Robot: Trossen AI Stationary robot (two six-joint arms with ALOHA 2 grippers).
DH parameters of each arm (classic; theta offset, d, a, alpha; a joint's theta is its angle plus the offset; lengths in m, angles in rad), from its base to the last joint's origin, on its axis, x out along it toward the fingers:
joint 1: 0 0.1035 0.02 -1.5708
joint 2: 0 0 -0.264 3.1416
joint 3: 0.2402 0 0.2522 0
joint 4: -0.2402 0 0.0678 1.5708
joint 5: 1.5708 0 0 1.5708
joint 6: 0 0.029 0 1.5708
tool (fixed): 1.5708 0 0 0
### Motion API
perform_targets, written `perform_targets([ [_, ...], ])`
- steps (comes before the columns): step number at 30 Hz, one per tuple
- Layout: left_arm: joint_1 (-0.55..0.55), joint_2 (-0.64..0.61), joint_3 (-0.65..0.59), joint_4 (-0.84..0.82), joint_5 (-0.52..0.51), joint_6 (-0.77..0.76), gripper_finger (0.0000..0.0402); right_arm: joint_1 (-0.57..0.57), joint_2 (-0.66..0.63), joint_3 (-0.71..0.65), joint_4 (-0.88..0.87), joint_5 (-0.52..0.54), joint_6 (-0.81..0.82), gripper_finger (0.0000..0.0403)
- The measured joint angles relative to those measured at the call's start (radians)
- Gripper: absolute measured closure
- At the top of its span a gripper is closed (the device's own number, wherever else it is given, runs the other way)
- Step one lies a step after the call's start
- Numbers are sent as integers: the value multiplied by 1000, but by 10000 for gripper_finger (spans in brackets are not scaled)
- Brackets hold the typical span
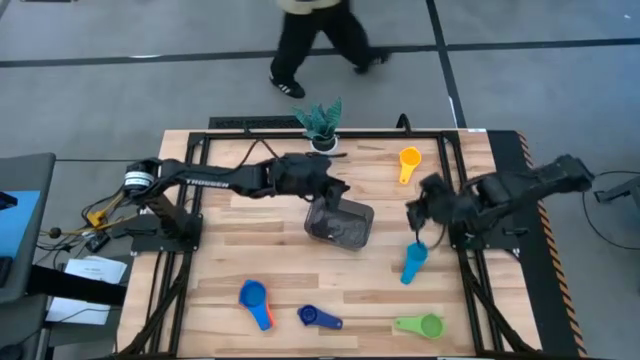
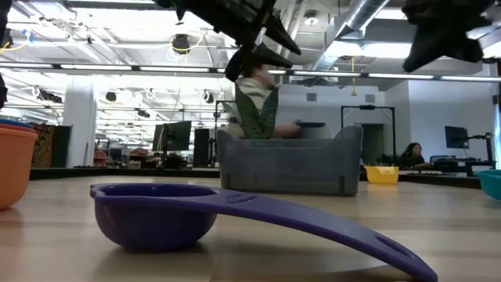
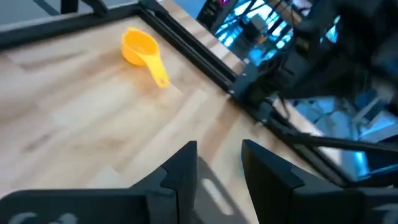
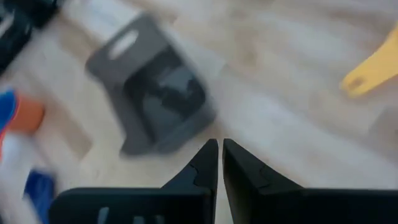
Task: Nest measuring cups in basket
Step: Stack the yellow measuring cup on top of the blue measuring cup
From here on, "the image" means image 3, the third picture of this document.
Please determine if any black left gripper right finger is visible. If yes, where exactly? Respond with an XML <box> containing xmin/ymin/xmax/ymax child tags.
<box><xmin>241</xmin><ymin>139</ymin><xmax>398</xmax><ymax>224</ymax></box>

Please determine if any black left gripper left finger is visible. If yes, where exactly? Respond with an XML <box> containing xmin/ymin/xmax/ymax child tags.
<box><xmin>0</xmin><ymin>141</ymin><xmax>199</xmax><ymax>224</ymax></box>

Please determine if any yellow plastic measuring cup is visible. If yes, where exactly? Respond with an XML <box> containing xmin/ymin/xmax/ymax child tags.
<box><xmin>120</xmin><ymin>26</ymin><xmax>170</xmax><ymax>89</ymax></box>

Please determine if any black aluminium table frame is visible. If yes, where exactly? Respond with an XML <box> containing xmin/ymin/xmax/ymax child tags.
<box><xmin>0</xmin><ymin>0</ymin><xmax>398</xmax><ymax>190</ymax></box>

